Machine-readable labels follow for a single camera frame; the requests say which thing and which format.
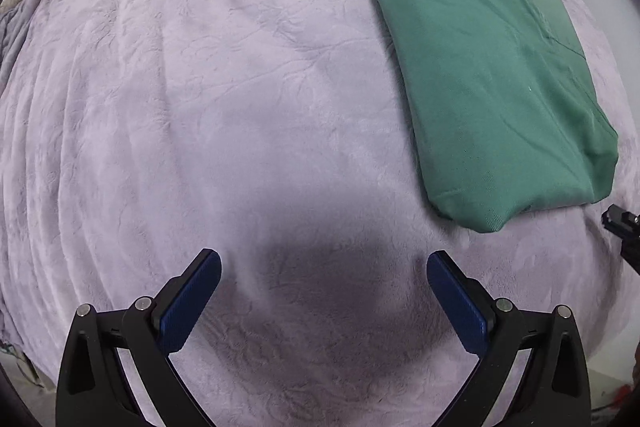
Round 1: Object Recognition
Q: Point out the lilac plush blanket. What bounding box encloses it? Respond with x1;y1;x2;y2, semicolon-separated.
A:
0;0;640;427

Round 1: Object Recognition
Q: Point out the green sweatshirt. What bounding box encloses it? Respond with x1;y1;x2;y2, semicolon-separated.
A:
352;0;620;234

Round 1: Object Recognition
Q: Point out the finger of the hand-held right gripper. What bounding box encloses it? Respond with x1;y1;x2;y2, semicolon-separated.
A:
601;204;640;277

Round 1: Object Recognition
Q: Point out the grey cloth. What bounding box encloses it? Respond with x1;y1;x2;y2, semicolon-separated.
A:
0;0;40;94

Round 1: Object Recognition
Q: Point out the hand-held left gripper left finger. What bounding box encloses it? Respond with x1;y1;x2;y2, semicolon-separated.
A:
55;248;223;427

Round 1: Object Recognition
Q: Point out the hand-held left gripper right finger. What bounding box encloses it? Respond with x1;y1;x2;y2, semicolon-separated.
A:
426;250;592;427

